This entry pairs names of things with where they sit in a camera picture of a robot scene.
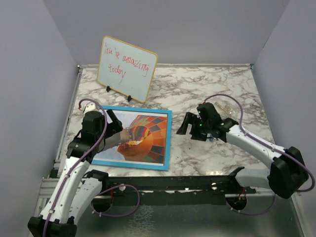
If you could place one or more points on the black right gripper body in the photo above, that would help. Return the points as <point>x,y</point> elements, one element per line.
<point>207,126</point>

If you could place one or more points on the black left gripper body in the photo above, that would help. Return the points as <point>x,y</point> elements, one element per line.
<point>100,134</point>

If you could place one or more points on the blue picture frame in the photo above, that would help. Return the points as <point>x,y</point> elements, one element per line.
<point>149,141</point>

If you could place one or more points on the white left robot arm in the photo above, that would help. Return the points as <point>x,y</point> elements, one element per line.
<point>60,216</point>

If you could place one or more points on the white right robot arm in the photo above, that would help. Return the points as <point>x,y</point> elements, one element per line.
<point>286,171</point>

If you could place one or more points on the clear bag of hardware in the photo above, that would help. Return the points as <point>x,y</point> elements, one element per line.
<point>224,109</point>

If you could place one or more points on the black whiteboard stand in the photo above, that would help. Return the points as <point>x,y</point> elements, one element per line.
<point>129,98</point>

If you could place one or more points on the white dry-erase board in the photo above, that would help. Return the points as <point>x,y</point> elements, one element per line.
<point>126,68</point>

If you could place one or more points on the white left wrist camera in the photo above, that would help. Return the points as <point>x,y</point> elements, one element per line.
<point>90,107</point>

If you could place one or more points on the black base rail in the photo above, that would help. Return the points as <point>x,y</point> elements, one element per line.
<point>101,191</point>

